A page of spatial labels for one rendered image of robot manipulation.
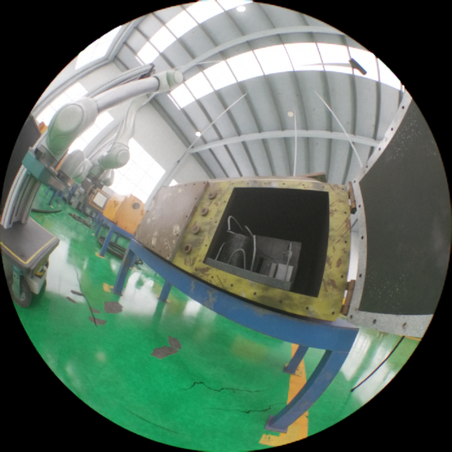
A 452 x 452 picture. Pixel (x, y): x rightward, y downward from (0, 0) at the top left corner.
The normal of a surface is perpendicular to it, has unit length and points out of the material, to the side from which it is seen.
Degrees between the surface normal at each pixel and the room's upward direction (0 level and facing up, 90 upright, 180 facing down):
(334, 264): 90
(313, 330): 90
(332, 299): 90
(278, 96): 180
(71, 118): 96
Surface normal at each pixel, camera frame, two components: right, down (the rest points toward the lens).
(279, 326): -0.44, -0.45
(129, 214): 0.84, 0.14
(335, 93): -0.35, 0.88
